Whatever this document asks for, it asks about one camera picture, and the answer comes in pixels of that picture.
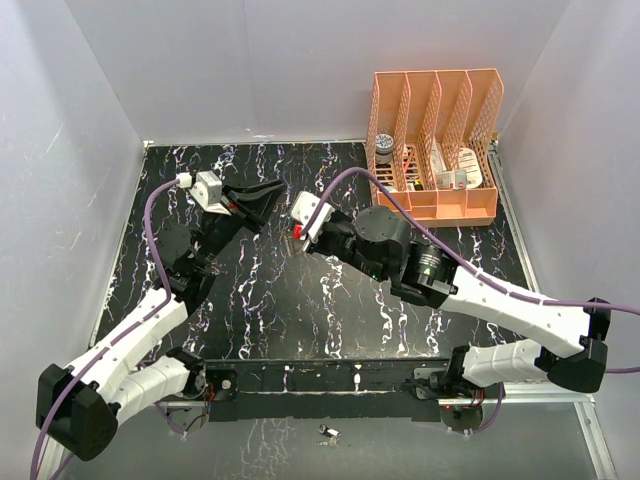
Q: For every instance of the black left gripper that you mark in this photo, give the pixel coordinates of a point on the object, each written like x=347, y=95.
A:
x=245, y=201

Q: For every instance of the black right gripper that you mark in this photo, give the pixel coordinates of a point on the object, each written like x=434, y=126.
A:
x=317, y=246

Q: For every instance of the metal key organizer red handle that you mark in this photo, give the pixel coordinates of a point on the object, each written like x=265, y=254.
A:
x=295, y=242

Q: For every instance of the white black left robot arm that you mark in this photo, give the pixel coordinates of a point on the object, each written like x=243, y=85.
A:
x=82, y=405

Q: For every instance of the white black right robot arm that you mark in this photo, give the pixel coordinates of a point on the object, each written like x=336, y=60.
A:
x=562, y=345

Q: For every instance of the small round grey jar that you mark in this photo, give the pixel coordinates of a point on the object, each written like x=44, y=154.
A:
x=384, y=147

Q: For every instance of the orange plastic file organizer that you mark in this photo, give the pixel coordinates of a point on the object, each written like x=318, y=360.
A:
x=431, y=115

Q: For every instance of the white round label card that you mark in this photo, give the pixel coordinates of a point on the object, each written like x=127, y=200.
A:
x=468, y=174

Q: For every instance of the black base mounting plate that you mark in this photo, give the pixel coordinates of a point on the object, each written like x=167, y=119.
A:
x=330, y=388

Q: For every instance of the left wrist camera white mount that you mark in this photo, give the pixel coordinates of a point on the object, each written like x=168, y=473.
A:
x=206, y=188

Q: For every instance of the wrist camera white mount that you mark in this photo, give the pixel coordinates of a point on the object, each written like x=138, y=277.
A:
x=312, y=215
x=206, y=188

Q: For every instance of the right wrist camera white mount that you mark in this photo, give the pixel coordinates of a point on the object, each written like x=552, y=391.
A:
x=312, y=215

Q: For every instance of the aluminium frame rail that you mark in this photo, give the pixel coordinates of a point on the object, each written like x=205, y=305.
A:
x=538, y=391

